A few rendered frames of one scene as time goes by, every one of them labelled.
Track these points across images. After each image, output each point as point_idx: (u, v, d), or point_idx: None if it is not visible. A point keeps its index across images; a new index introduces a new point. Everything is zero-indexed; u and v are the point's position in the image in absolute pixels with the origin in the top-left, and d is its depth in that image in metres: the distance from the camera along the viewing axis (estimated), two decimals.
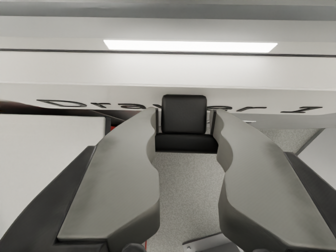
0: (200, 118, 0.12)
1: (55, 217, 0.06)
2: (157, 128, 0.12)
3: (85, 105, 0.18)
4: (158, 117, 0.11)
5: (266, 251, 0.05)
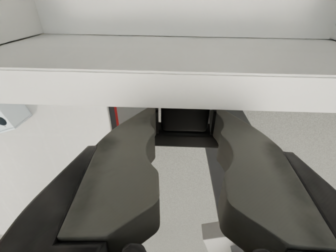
0: (202, 119, 0.12)
1: (55, 217, 0.06)
2: (157, 128, 0.12)
3: None
4: (158, 117, 0.11)
5: (266, 251, 0.05)
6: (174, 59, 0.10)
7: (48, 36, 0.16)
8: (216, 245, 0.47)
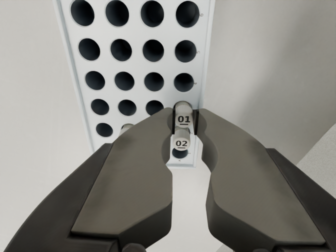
0: None
1: (70, 211, 0.06)
2: (173, 129, 0.12)
3: None
4: (174, 118, 0.11)
5: (266, 251, 0.05)
6: None
7: None
8: None
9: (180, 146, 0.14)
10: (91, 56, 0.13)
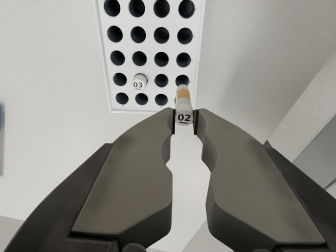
0: None
1: (70, 211, 0.06)
2: (174, 129, 0.12)
3: None
4: (175, 118, 0.11)
5: (266, 251, 0.05)
6: None
7: None
8: None
9: (183, 120, 0.12)
10: (112, 15, 0.16)
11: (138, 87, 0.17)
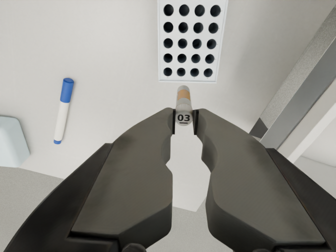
0: None
1: (71, 211, 0.06)
2: (174, 129, 0.12)
3: None
4: (175, 118, 0.11)
5: (266, 251, 0.05)
6: None
7: None
8: None
9: None
10: (166, 15, 0.26)
11: (184, 120, 0.13)
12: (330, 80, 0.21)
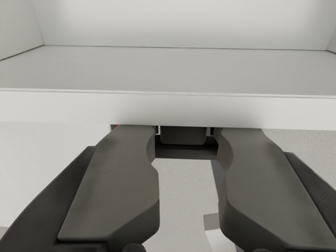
0: (200, 133, 0.12)
1: (55, 217, 0.06)
2: (157, 128, 0.12)
3: None
4: None
5: (266, 251, 0.05)
6: (172, 77, 0.10)
7: (49, 48, 0.16)
8: (218, 236, 0.45)
9: None
10: None
11: None
12: None
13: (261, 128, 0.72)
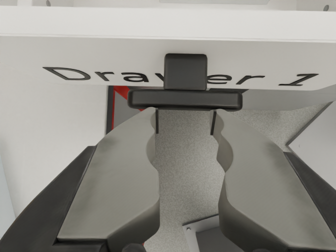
0: (201, 75, 0.13)
1: (55, 217, 0.06)
2: (157, 128, 0.12)
3: (89, 77, 0.19)
4: (158, 117, 0.11)
5: (266, 251, 0.05)
6: None
7: None
8: None
9: None
10: None
11: None
12: None
13: None
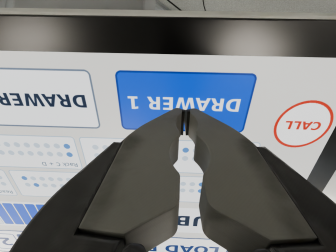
0: None
1: (78, 208, 0.06)
2: (182, 129, 0.12)
3: None
4: (183, 119, 0.11)
5: (266, 251, 0.05)
6: None
7: None
8: None
9: None
10: None
11: None
12: None
13: None
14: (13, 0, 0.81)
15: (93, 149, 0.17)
